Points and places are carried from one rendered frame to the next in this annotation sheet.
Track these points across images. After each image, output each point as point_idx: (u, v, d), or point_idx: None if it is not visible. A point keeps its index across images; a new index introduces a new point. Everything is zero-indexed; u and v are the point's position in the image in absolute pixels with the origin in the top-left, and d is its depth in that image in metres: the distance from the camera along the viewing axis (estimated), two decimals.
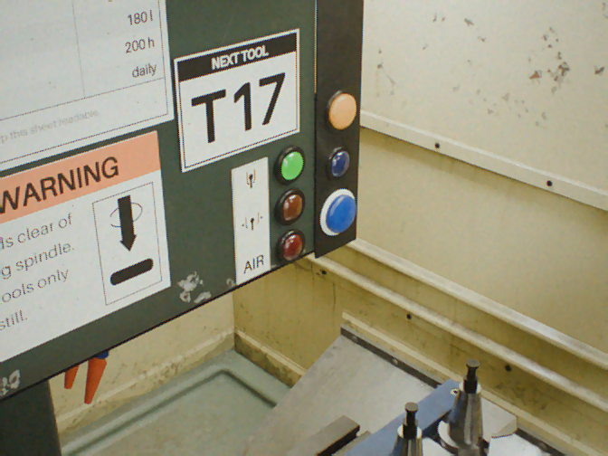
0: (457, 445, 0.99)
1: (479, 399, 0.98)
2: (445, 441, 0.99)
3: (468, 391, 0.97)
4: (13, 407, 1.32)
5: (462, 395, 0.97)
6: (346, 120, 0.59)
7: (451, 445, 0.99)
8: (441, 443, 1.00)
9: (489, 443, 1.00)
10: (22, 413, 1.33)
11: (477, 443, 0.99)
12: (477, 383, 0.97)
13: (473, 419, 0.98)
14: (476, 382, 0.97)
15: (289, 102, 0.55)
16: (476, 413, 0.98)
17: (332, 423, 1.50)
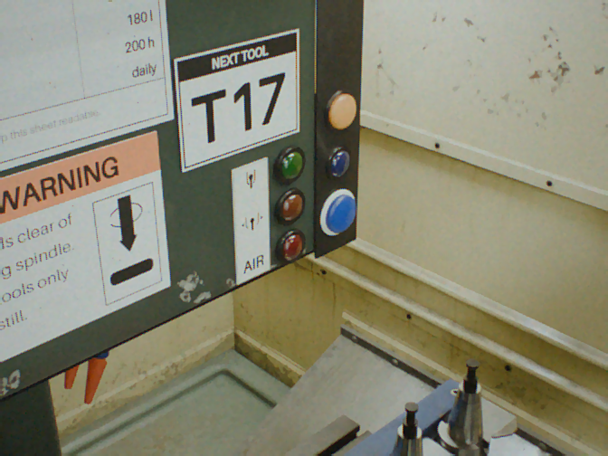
0: (457, 445, 0.99)
1: (479, 399, 0.98)
2: (445, 441, 0.99)
3: (468, 391, 0.97)
4: (13, 407, 1.32)
5: (462, 395, 0.97)
6: (346, 120, 0.59)
7: (451, 445, 0.99)
8: (441, 443, 1.00)
9: (489, 443, 1.00)
10: (22, 413, 1.33)
11: (477, 443, 0.99)
12: (477, 383, 0.97)
13: (473, 419, 0.98)
14: (476, 382, 0.97)
15: (289, 102, 0.55)
16: (476, 413, 0.98)
17: (332, 423, 1.50)
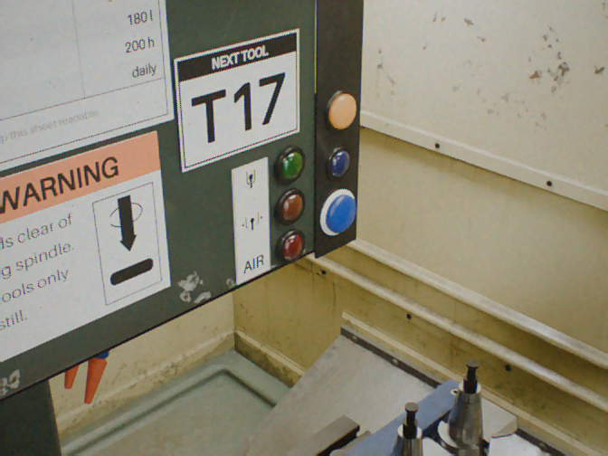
0: (457, 445, 0.99)
1: (479, 399, 0.98)
2: (445, 441, 0.99)
3: (468, 391, 0.97)
4: (13, 407, 1.32)
5: (462, 395, 0.97)
6: (346, 120, 0.59)
7: (451, 445, 0.99)
8: (441, 443, 1.00)
9: (489, 443, 1.00)
10: (22, 413, 1.33)
11: (477, 443, 0.99)
12: (477, 383, 0.97)
13: (473, 419, 0.98)
14: (476, 382, 0.97)
15: (289, 102, 0.55)
16: (476, 413, 0.98)
17: (332, 423, 1.50)
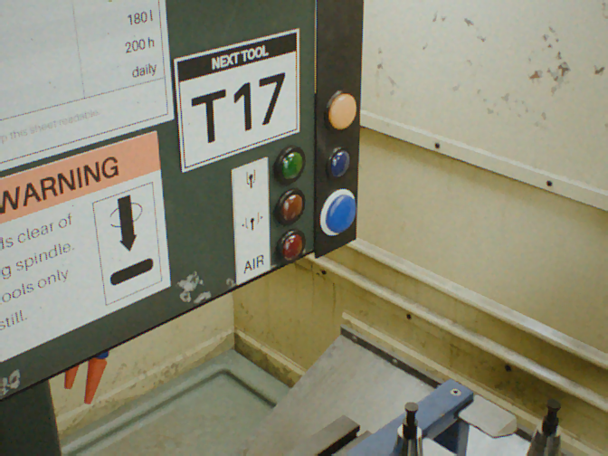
0: None
1: (559, 442, 0.91)
2: None
3: (547, 433, 0.91)
4: (13, 407, 1.32)
5: (541, 438, 0.91)
6: (346, 120, 0.59)
7: None
8: None
9: None
10: (22, 413, 1.33)
11: None
12: (557, 425, 0.90)
13: None
14: (556, 424, 0.90)
15: (289, 102, 0.55)
16: None
17: (332, 423, 1.50)
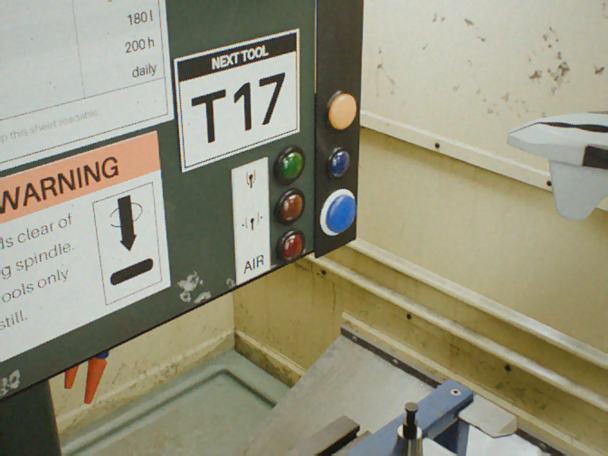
0: None
1: None
2: None
3: None
4: (13, 407, 1.32)
5: None
6: (346, 120, 0.59)
7: None
8: None
9: None
10: (22, 413, 1.33)
11: None
12: None
13: None
14: None
15: (289, 102, 0.55)
16: None
17: (332, 423, 1.50)
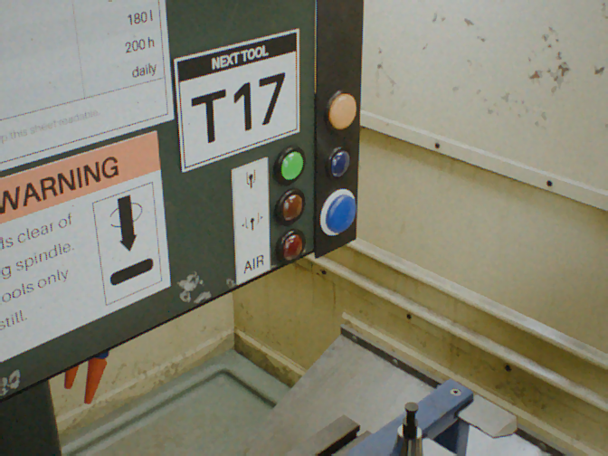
0: None
1: None
2: None
3: None
4: (13, 407, 1.32)
5: None
6: (346, 120, 0.59)
7: None
8: None
9: None
10: (22, 413, 1.33)
11: None
12: None
13: None
14: None
15: (289, 102, 0.55)
16: None
17: (332, 423, 1.50)
